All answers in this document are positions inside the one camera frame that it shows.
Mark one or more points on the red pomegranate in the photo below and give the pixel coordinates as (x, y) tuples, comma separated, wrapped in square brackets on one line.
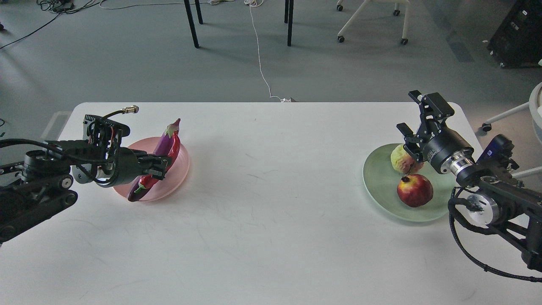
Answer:
[(415, 190)]

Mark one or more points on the black equipment case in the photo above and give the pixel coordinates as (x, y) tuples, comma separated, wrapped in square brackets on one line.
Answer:
[(518, 40)]

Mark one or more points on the green plate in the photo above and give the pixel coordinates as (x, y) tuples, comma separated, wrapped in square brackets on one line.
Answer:
[(381, 180)]

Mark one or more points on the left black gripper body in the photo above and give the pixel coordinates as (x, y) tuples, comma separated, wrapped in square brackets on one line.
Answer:
[(121, 172)]

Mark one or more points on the purple eggplant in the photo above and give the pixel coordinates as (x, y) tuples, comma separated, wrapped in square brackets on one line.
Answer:
[(162, 148)]

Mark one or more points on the green custard apple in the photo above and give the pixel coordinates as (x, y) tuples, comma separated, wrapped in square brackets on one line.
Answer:
[(402, 162)]

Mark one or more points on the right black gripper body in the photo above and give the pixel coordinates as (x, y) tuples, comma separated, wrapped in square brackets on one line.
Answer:
[(443, 148)]

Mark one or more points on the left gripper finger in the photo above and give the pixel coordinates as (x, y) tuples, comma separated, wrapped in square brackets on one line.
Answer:
[(155, 172), (154, 160)]

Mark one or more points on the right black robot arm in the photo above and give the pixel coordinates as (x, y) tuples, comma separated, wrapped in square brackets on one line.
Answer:
[(487, 200)]

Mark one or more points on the white chair at right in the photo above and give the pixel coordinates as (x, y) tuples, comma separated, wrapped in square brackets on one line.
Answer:
[(521, 125)]

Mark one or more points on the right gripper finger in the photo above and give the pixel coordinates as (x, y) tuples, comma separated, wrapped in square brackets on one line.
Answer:
[(434, 111), (411, 143)]

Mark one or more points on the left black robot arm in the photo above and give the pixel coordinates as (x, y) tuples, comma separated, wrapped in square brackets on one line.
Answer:
[(43, 188)]

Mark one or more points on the black table legs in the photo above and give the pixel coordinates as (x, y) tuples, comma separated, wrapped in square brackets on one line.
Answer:
[(288, 17)]

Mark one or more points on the white rolling chair base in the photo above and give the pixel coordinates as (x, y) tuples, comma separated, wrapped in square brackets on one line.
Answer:
[(400, 8)]

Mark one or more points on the red chili pepper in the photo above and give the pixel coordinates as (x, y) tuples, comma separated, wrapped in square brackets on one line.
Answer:
[(146, 182)]

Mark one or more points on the pink plate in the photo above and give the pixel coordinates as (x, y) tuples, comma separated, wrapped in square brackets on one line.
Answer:
[(175, 176)]

